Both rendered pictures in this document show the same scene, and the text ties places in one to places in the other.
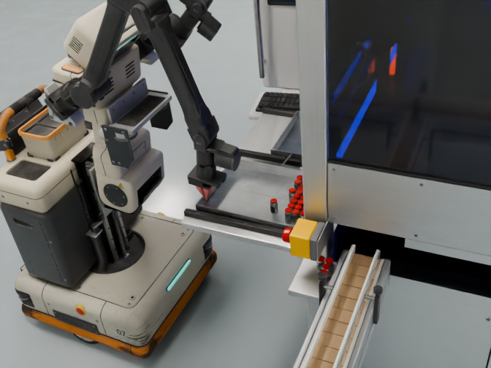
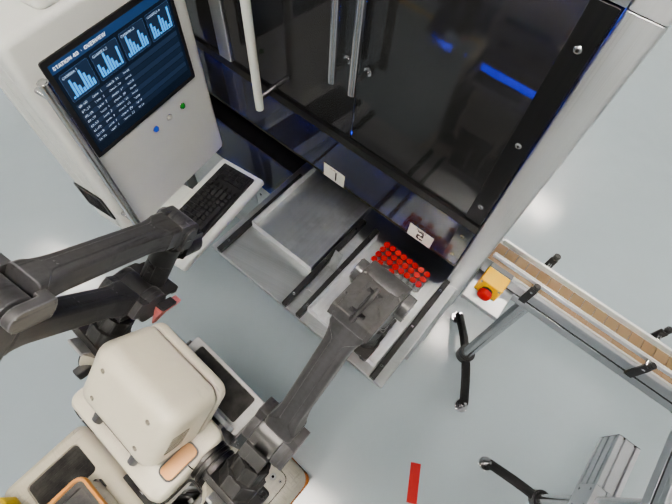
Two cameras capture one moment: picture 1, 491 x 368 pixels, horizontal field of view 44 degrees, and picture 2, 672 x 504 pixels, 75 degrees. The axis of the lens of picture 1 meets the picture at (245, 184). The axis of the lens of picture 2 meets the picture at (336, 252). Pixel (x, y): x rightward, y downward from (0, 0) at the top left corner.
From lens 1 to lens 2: 1.61 m
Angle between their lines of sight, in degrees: 55
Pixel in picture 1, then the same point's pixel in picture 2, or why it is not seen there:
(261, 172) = (332, 288)
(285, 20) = (124, 156)
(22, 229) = not seen: outside the picture
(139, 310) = (292, 471)
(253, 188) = not seen: hidden behind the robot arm
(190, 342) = not seen: hidden behind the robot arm
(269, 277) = (250, 339)
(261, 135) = (265, 267)
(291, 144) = (298, 247)
